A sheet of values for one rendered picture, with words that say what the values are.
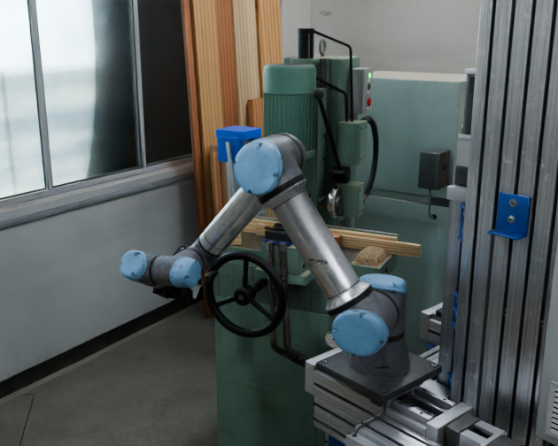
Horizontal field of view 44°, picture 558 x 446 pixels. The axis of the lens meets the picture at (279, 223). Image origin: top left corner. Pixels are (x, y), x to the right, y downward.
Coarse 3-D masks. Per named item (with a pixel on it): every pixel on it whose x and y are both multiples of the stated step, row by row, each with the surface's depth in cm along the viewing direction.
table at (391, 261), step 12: (252, 240) 242; (252, 252) 232; (348, 252) 229; (252, 264) 234; (384, 264) 219; (396, 264) 233; (264, 276) 222; (288, 276) 218; (300, 276) 216; (312, 276) 220; (360, 276) 217
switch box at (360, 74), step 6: (354, 72) 246; (360, 72) 245; (366, 72) 246; (372, 72) 253; (354, 78) 247; (360, 78) 246; (366, 78) 247; (372, 78) 254; (348, 84) 249; (354, 84) 248; (360, 84) 247; (366, 84) 248; (348, 90) 249; (354, 90) 248; (360, 90) 247; (366, 90) 249; (348, 96) 250; (354, 96) 249; (360, 96) 248; (366, 96) 250; (348, 102) 250; (354, 102) 249; (360, 102) 248; (366, 102) 250; (348, 108) 251; (354, 108) 250; (360, 108) 249; (366, 108) 251
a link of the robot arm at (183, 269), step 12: (180, 252) 176; (192, 252) 176; (156, 264) 171; (168, 264) 170; (180, 264) 169; (192, 264) 169; (156, 276) 171; (168, 276) 169; (180, 276) 168; (192, 276) 170
